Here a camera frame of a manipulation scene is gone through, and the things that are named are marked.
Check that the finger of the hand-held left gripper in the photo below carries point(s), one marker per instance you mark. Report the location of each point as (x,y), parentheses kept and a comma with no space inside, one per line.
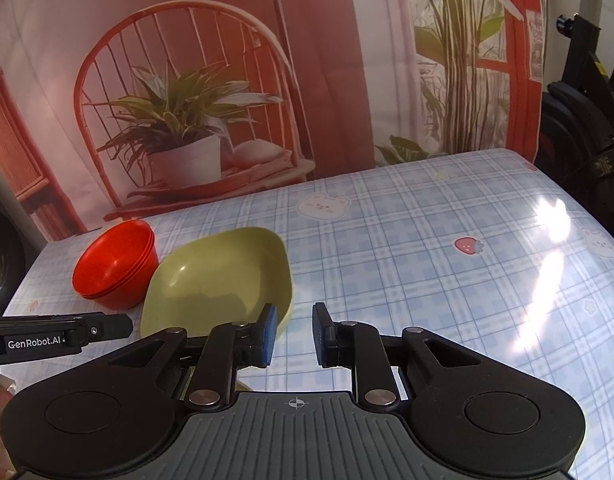
(107,324)

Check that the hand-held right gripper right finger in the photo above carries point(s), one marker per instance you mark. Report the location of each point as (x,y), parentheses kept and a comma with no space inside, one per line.
(321,335)

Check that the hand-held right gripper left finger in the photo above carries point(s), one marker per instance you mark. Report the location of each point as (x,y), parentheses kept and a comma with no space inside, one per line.
(268,334)

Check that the red plastic bowl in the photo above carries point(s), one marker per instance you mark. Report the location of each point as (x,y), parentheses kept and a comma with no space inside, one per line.
(112,260)
(147,267)
(122,302)

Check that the blue plaid tablecloth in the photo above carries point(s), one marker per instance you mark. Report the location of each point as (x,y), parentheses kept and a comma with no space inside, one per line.
(412,270)

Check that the printed room backdrop cloth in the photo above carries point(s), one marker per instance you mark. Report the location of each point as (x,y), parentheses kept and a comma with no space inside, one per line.
(327,60)

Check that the black exercise bike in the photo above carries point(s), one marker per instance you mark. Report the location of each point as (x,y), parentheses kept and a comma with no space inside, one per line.
(587,135)

